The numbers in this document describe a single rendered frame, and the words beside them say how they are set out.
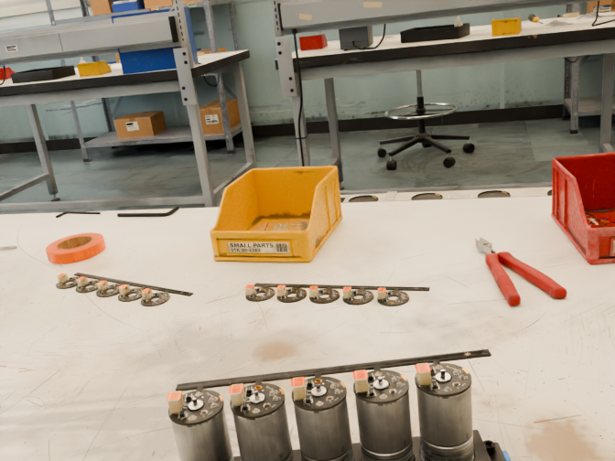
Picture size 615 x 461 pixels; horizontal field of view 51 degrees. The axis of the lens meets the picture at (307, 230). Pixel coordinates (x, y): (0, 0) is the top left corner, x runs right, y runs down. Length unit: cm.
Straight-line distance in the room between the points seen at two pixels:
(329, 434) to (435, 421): 5
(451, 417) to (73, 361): 30
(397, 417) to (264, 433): 6
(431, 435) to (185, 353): 23
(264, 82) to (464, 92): 145
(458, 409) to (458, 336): 16
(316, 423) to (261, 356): 17
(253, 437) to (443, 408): 8
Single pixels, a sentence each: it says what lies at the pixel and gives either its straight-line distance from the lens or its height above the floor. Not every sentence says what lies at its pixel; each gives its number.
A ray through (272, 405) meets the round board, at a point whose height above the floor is 81.
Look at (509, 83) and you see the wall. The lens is 469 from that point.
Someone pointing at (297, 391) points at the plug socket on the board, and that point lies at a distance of 30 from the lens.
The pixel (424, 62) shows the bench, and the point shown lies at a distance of 261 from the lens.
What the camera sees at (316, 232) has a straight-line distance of 61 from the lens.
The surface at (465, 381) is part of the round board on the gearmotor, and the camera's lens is 30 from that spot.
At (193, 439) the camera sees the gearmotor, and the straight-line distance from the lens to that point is 30.
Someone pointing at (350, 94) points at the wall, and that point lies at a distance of 479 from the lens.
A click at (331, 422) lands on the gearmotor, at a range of 30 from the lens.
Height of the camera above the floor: 98
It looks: 20 degrees down
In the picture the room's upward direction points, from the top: 7 degrees counter-clockwise
